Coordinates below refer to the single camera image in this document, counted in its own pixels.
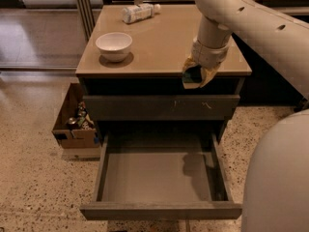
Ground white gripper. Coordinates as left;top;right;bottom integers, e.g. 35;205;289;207
183;38;230;89

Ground green yellow sponge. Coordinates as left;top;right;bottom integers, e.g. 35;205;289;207
183;66;201;83

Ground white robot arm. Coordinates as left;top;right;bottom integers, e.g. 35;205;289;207
183;0;309;232

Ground grey drawer cabinet beige top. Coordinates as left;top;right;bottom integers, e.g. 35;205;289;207
76;5;251;139

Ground closed grey top drawer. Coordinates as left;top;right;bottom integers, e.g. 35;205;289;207
83;95;239;121

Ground open grey middle drawer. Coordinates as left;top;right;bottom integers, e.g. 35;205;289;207
80;132;242;220

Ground white ceramic bowl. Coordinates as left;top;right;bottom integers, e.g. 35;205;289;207
96;32;132;62

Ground white plastic bottle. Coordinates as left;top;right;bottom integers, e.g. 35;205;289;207
122;3;161;24

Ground cardboard box with items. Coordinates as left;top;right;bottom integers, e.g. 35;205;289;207
52;83;99;149

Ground metal can in box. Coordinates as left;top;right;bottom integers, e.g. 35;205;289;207
67;117;78;130

